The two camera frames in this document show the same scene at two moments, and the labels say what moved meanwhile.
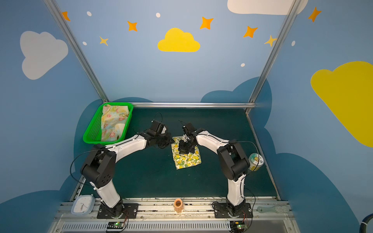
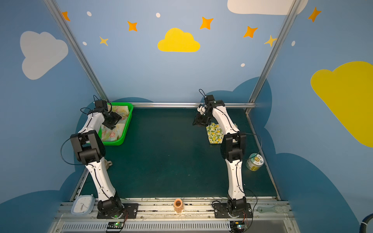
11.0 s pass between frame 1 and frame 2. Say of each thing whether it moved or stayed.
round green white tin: stayed
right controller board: stayed
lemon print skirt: moved
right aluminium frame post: stayed
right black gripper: moved
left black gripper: moved
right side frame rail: stayed
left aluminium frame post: stayed
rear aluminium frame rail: stayed
